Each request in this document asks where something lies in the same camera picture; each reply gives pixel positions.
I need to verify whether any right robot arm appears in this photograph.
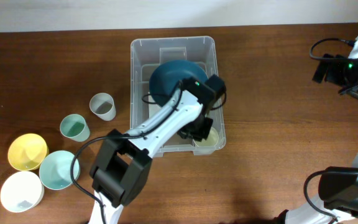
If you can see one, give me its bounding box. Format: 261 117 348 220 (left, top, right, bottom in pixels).
273 36 358 223

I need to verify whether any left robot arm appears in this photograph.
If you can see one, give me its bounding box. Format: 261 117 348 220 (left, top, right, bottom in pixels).
89 75 226 223

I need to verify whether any mint green cup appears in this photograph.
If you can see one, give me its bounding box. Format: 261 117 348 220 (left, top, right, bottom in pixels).
60 114 90 142

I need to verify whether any yellow small bowl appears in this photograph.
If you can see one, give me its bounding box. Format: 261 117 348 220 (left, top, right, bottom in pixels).
7 133 49 171

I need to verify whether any cream cup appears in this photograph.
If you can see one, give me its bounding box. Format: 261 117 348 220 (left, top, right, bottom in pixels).
193 127 219 147

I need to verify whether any clear plastic storage container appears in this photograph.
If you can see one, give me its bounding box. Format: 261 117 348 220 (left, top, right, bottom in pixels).
130 36 226 157

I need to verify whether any grey cup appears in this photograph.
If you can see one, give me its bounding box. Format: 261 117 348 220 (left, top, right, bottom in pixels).
89 93 116 121

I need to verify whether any white small bowl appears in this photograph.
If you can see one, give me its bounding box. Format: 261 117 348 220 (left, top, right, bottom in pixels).
0 171 45 213

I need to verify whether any mint green small bowl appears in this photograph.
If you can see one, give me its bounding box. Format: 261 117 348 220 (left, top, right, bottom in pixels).
39 151 74 190

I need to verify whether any blue plate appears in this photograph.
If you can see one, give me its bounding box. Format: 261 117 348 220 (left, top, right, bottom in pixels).
149 60 208 107

